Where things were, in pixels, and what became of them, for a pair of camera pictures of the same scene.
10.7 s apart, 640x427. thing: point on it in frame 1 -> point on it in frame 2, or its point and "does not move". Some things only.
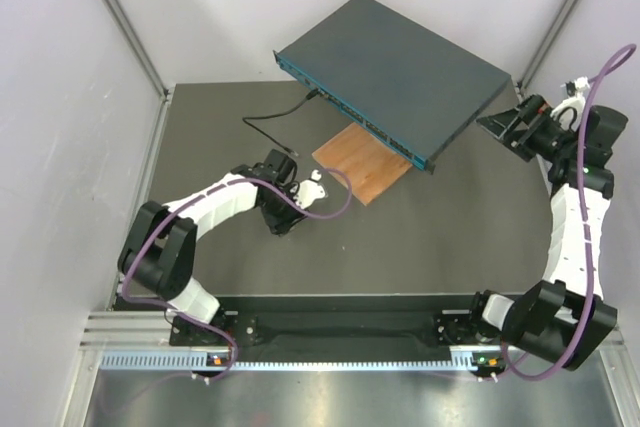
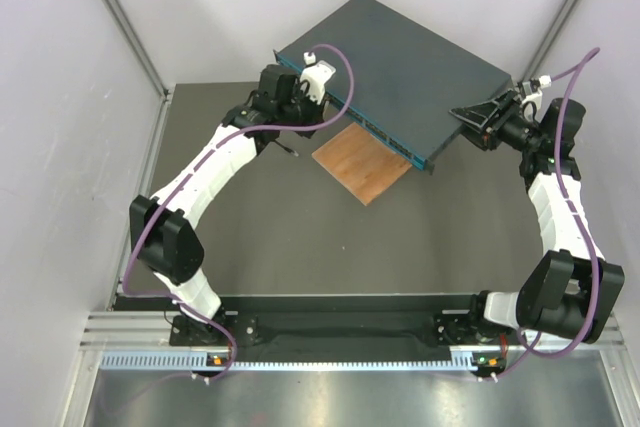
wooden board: x=371 y=163 does not move
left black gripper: x=281 y=225 -> x=316 y=110
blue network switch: x=414 y=90 does not move
